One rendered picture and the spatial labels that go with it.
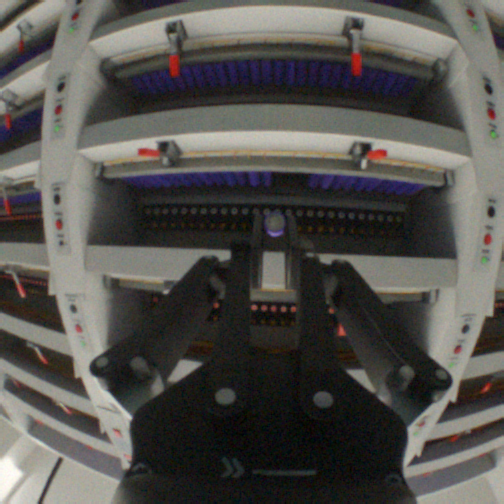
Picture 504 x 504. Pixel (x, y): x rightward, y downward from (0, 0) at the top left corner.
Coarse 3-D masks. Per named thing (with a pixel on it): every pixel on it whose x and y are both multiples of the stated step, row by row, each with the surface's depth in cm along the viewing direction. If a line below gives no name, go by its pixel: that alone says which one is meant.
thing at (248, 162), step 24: (120, 168) 38; (144, 168) 38; (168, 168) 37; (192, 168) 37; (216, 168) 37; (240, 168) 37; (264, 168) 36; (288, 168) 36; (312, 168) 35; (336, 168) 34; (384, 168) 34; (408, 168) 33
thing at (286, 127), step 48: (96, 144) 33; (144, 144) 33; (192, 144) 34; (240, 144) 34; (288, 144) 33; (336, 144) 32; (384, 144) 29; (432, 144) 28; (96, 192) 40; (432, 192) 39
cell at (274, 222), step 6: (270, 216) 22; (276, 216) 22; (282, 216) 22; (264, 222) 22; (270, 222) 21; (276, 222) 21; (282, 222) 22; (270, 228) 22; (276, 228) 22; (282, 228) 22; (270, 234) 28; (276, 234) 24
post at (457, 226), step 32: (448, 0) 19; (480, 64) 22; (448, 96) 29; (480, 96) 24; (480, 128) 25; (480, 160) 27; (480, 192) 28; (416, 224) 46; (448, 224) 35; (480, 224) 29; (416, 256) 46; (448, 256) 35; (480, 288) 31; (416, 320) 44; (448, 320) 33; (480, 320) 33; (416, 448) 42
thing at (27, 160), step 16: (32, 144) 35; (0, 160) 36; (16, 160) 35; (32, 160) 35; (0, 176) 37; (16, 176) 40; (32, 176) 40; (0, 192) 45; (16, 192) 44; (32, 192) 45; (0, 208) 56; (16, 208) 57; (32, 208) 56; (0, 224) 58; (16, 224) 57; (32, 224) 56
